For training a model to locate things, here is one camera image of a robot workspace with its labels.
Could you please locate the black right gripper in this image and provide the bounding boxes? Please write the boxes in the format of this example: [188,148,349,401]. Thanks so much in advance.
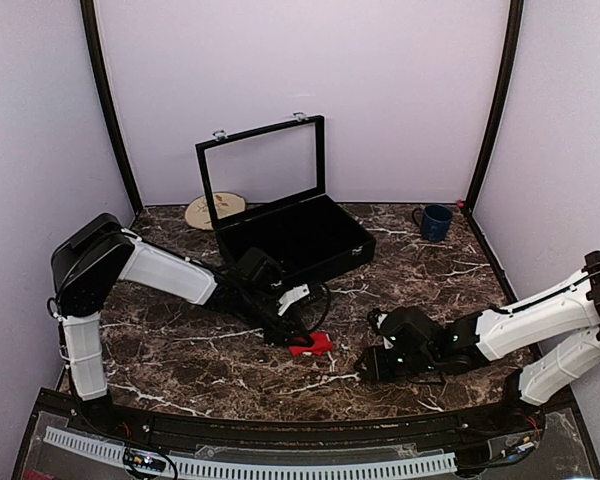
[355,344,438,382]

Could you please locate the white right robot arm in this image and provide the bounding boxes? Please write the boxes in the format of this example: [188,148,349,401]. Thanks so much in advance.
[354,251,600,434]

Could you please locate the black frame post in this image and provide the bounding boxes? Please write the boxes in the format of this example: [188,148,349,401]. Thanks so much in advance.
[464,0,524,216]
[79,0,144,217]

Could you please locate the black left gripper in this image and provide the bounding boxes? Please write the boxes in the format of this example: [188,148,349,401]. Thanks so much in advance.
[237,286,313,346]

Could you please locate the black compartment display box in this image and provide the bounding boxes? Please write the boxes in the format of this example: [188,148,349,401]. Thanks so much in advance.
[195,112,376,286]

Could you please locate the red and white sock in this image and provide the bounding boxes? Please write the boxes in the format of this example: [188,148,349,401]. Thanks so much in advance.
[289,332,334,356]

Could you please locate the blue enamel mug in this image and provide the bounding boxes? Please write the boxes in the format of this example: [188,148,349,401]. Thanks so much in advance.
[411,204,453,243]

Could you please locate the floral ceramic plate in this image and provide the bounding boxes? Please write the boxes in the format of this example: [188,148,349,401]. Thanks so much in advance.
[184,192,246,231]

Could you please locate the white slotted cable duct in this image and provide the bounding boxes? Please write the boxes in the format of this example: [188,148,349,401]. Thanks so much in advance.
[42,426,458,479]

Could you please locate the black right frame post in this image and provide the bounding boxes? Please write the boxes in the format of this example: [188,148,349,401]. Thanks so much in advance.
[464,0,524,216]

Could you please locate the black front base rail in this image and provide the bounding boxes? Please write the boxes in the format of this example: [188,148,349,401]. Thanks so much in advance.
[69,399,546,446]

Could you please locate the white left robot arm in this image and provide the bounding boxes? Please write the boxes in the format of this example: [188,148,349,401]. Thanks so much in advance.
[48,213,330,436]

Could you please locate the black left frame post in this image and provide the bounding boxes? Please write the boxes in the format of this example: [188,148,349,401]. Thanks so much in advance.
[79,0,144,217]

